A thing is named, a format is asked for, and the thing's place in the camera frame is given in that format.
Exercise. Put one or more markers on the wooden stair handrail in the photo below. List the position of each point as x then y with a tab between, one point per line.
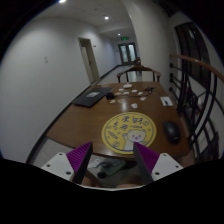
200	63

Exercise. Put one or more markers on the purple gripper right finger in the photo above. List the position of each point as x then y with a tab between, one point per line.
146	160

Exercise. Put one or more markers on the green exit sign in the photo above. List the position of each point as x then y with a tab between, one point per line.
124	38

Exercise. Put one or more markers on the small black box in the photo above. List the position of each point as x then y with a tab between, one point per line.
110	96

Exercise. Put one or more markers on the black computer mouse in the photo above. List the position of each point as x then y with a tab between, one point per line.
172	132

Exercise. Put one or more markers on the black laptop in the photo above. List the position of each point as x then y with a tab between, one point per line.
91	97

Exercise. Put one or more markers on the white notepad with pen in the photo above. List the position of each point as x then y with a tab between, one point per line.
166	101

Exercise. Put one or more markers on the white paper card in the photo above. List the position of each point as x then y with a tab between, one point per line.
127	86

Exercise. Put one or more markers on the beige side door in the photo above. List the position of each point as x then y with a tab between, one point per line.
89	59

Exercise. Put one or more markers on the double glass door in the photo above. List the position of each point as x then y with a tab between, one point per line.
127	53

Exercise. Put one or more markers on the wooden chair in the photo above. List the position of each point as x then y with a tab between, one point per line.
139	69

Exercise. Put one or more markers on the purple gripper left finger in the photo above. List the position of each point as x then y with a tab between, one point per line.
79	159

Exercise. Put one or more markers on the round yellow cartoon mouse pad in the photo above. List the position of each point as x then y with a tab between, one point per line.
120	132

